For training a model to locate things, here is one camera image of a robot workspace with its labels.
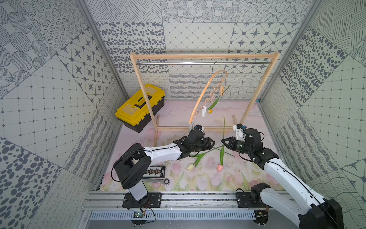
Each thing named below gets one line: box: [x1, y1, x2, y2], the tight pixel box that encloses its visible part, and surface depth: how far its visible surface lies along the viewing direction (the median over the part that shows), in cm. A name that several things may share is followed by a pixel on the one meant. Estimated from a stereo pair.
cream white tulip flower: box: [187, 145, 236, 172], surface depth 89 cm
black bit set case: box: [142, 165, 166, 178], surface depth 84 cm
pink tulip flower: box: [216, 115, 225, 173], surface depth 76 cm
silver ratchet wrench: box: [141, 177, 171, 186], surface depth 82 cm
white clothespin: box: [201, 105, 207, 118], surface depth 75 cm
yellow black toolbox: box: [114, 83, 166, 134], surface depth 95 cm
